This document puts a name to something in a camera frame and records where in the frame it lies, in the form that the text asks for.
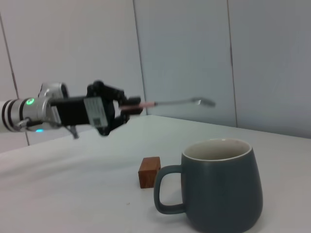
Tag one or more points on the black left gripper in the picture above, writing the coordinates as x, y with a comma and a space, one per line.
73, 111

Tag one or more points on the grey ceramic mug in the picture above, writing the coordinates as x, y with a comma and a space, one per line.
218, 189

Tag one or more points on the notched wooden block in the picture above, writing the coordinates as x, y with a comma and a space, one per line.
148, 174

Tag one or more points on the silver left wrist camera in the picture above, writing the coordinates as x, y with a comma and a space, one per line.
52, 91

